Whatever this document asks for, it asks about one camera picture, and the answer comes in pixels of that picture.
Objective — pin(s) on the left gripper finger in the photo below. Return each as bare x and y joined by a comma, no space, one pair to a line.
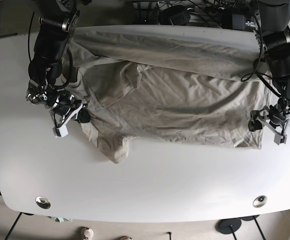
280,138
256,116

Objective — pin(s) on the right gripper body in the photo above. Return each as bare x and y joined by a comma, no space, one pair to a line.
62,113

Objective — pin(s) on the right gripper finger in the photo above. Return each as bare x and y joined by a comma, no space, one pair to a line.
79,103
61,131

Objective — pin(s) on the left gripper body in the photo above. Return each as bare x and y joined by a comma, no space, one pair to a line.
276,120

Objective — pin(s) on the beige T-shirt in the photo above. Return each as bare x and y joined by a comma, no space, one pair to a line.
164,89

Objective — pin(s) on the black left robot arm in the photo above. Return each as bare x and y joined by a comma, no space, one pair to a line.
273,35

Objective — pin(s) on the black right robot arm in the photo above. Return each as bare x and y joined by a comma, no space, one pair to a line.
58,20

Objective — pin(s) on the right black floor stand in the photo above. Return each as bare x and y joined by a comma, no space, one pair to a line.
254,219

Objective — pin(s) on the black floor stand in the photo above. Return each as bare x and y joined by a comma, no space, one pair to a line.
254,219
229,226

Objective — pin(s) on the left black floor stand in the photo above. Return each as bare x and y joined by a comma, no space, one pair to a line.
229,226

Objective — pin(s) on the white orange shoe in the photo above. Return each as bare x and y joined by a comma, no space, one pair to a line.
87,233

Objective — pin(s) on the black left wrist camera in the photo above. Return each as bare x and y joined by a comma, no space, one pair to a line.
254,125

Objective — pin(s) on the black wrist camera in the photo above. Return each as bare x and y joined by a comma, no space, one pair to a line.
83,116
254,125

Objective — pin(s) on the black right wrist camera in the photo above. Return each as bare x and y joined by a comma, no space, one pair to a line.
83,116

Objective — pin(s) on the table cable grommet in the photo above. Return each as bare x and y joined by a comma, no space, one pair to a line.
43,202
260,201

